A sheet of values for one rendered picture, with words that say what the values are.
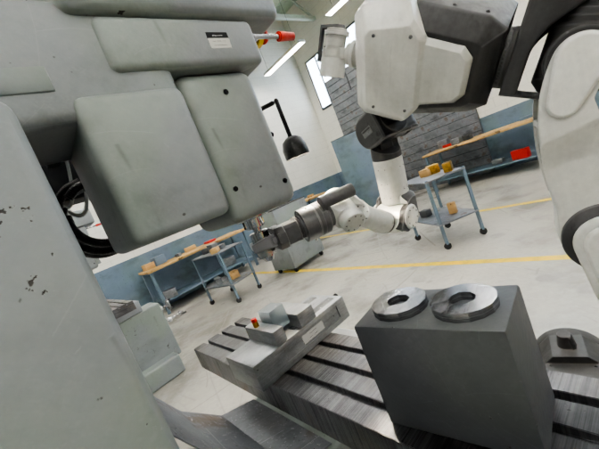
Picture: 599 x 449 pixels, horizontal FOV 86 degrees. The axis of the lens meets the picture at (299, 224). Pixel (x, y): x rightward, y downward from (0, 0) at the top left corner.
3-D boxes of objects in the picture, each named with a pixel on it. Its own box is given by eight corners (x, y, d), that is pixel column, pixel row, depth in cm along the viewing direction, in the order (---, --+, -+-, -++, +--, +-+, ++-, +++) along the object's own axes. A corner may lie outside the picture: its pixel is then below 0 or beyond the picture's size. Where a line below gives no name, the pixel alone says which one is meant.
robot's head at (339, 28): (349, 64, 85) (330, 63, 90) (355, 26, 81) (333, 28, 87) (333, 61, 81) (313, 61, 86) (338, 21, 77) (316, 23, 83)
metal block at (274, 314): (278, 320, 96) (270, 302, 95) (290, 322, 91) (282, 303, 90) (265, 330, 93) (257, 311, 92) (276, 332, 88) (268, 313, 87)
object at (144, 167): (192, 226, 83) (150, 130, 80) (235, 209, 64) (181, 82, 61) (115, 257, 72) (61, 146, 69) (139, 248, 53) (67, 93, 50)
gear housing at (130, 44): (222, 106, 94) (208, 72, 93) (266, 61, 75) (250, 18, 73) (96, 126, 73) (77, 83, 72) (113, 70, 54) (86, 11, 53)
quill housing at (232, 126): (258, 211, 94) (214, 105, 90) (302, 196, 78) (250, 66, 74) (200, 236, 82) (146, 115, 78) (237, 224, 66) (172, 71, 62)
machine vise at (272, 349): (318, 312, 111) (307, 283, 110) (350, 315, 100) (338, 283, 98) (234, 379, 90) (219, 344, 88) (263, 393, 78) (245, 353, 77)
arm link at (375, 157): (393, 151, 106) (384, 108, 102) (414, 149, 98) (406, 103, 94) (366, 162, 102) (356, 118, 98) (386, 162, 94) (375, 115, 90)
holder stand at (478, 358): (416, 376, 64) (381, 284, 61) (555, 395, 48) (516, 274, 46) (390, 423, 55) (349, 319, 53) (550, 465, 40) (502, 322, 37)
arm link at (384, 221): (349, 227, 96) (384, 237, 109) (379, 229, 89) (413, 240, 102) (355, 192, 97) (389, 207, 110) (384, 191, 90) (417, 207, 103)
